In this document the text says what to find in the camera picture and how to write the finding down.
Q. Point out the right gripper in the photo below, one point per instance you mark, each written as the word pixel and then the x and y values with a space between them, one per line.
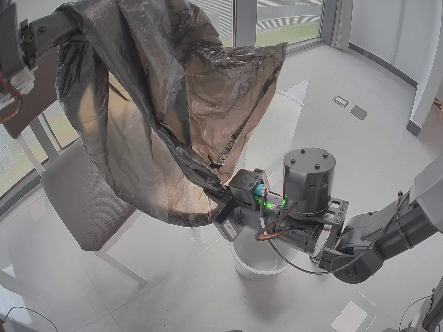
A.
pixel 249 221

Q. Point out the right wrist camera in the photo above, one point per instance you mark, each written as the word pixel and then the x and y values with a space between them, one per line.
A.
pixel 245 185

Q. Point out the white trash bin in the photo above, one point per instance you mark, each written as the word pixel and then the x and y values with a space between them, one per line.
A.
pixel 256 268

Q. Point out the beige curtain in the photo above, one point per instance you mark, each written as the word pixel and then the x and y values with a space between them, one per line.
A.
pixel 342 16

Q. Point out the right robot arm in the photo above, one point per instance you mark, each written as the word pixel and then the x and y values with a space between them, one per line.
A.
pixel 380 230

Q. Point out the grey chair with white legs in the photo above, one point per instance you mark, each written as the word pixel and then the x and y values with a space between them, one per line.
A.
pixel 69 199

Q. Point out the black plastic bag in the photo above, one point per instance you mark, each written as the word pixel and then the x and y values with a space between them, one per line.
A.
pixel 155 81

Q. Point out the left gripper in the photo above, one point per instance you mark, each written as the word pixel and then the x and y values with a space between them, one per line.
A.
pixel 10 40

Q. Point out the window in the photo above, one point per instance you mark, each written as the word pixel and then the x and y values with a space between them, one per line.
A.
pixel 277 5

